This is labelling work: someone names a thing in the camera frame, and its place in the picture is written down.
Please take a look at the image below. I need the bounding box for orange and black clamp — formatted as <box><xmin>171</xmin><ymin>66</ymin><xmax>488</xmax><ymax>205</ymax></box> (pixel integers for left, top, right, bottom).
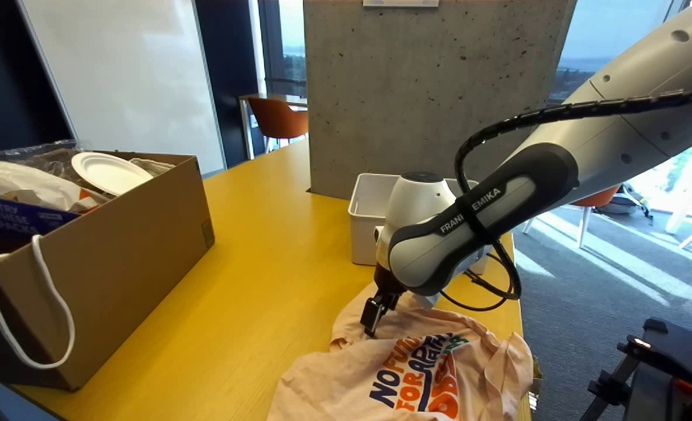
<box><xmin>578</xmin><ymin>335</ymin><xmax>692</xmax><ymax>421</ymax></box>

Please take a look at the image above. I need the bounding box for white paper plate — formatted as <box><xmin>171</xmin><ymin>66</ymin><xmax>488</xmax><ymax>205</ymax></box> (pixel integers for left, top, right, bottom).
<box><xmin>68</xmin><ymin>149</ymin><xmax>157</xmax><ymax>199</ymax></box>

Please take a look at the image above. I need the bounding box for brown cardboard box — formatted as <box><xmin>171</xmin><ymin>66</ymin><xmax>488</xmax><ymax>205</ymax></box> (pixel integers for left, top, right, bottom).
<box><xmin>0</xmin><ymin>149</ymin><xmax>217</xmax><ymax>393</ymax></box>

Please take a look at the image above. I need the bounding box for white plastic storage bin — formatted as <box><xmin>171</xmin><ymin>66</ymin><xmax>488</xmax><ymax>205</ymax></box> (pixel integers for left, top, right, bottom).
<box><xmin>346</xmin><ymin>171</ymin><xmax>494</xmax><ymax>281</ymax></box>

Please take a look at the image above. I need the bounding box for blue printed package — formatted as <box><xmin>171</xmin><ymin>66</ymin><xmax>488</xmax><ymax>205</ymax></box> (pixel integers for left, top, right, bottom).
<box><xmin>0</xmin><ymin>194</ymin><xmax>80</xmax><ymax>246</ymax></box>

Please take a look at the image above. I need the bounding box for peach printed t-shirt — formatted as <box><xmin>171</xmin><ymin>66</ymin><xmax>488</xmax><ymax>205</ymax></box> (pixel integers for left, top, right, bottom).
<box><xmin>265</xmin><ymin>281</ymin><xmax>537</xmax><ymax>421</ymax></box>

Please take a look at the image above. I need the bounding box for white wall panel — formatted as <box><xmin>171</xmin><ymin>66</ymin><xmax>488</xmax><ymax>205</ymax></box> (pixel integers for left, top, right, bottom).
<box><xmin>13</xmin><ymin>0</ymin><xmax>228</xmax><ymax>177</ymax></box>

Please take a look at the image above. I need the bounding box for white crumpled plastic bag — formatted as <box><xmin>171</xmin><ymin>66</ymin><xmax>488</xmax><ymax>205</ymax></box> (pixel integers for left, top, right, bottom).
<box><xmin>0</xmin><ymin>157</ymin><xmax>83</xmax><ymax>215</ymax></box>

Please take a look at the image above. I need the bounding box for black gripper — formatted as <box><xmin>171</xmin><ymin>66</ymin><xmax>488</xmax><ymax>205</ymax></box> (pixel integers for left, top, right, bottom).
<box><xmin>358</xmin><ymin>261</ymin><xmax>405</xmax><ymax>338</ymax></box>

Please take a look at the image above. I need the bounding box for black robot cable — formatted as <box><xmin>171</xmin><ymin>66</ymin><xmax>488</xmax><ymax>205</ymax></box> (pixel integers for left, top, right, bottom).
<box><xmin>436</xmin><ymin>80</ymin><xmax>692</xmax><ymax>316</ymax></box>

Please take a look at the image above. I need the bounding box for orange chair with metal frame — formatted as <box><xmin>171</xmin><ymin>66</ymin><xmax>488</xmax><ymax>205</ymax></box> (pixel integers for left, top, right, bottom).
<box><xmin>241</xmin><ymin>94</ymin><xmax>310</xmax><ymax>159</ymax></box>

